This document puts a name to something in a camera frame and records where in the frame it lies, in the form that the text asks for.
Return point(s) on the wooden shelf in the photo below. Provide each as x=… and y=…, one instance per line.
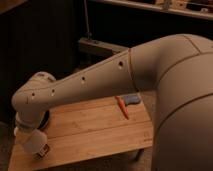
x=177, y=7

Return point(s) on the wooden board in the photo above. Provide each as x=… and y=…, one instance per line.
x=88, y=130

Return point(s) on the grey metal stand base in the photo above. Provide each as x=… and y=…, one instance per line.
x=99, y=48

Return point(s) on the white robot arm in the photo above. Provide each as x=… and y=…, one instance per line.
x=178, y=67

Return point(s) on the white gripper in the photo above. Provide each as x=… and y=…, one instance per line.
x=36, y=144

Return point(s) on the orange carrot-shaped object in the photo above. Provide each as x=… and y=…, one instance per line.
x=122, y=106

